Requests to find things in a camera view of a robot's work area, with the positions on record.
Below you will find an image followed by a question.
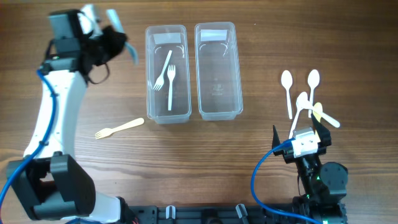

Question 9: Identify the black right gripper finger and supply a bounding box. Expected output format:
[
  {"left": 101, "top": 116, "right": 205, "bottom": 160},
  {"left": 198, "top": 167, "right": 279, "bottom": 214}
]
[
  {"left": 311, "top": 114, "right": 330, "bottom": 140},
  {"left": 272, "top": 125, "right": 280, "bottom": 149}
]

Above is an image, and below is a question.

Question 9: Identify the yellow plastic spoon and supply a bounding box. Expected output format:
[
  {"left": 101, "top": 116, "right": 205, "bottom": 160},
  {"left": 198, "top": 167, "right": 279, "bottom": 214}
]
[{"left": 312, "top": 102, "right": 324, "bottom": 142}]

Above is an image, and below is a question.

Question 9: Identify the light blue plastic fork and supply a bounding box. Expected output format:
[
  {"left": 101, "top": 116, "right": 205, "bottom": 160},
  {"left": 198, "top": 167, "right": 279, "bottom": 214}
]
[{"left": 106, "top": 9, "right": 139, "bottom": 65}]

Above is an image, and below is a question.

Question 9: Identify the white spoon crossing diagonal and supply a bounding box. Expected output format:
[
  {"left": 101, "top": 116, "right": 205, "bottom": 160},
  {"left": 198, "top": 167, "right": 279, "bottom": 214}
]
[{"left": 302, "top": 100, "right": 340, "bottom": 128}]

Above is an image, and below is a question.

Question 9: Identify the white spoon slanted handle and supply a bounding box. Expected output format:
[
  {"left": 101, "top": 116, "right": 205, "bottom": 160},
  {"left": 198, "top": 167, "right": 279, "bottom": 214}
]
[{"left": 289, "top": 92, "right": 308, "bottom": 139}]

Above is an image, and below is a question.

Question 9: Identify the white plastic spoon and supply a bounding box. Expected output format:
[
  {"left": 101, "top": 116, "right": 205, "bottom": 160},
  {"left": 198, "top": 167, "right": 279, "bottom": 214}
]
[
  {"left": 281, "top": 70, "right": 293, "bottom": 119},
  {"left": 307, "top": 69, "right": 320, "bottom": 105}
]

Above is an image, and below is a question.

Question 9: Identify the white plastic fork long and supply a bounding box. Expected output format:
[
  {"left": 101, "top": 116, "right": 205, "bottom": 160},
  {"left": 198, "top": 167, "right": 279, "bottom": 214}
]
[{"left": 167, "top": 64, "right": 176, "bottom": 111}]

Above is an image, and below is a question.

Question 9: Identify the yellow plastic fork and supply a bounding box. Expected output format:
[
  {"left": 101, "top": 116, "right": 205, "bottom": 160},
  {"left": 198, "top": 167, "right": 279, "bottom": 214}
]
[{"left": 95, "top": 118, "right": 144, "bottom": 139}]

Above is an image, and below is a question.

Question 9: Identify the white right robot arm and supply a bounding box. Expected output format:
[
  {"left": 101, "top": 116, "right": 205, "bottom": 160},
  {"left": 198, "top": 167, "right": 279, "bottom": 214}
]
[{"left": 272, "top": 115, "right": 348, "bottom": 223}]

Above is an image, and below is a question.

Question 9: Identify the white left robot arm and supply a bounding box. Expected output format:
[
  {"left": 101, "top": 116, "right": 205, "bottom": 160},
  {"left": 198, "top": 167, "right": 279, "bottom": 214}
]
[{"left": 5, "top": 25, "right": 141, "bottom": 223}]

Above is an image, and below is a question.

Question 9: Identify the right clear plastic container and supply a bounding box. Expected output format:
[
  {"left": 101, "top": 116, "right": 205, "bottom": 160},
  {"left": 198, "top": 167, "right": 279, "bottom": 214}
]
[{"left": 195, "top": 22, "right": 243, "bottom": 121}]

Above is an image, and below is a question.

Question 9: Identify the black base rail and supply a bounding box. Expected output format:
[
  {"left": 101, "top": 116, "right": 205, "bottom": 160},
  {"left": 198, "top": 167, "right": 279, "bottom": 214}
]
[{"left": 130, "top": 203, "right": 348, "bottom": 224}]

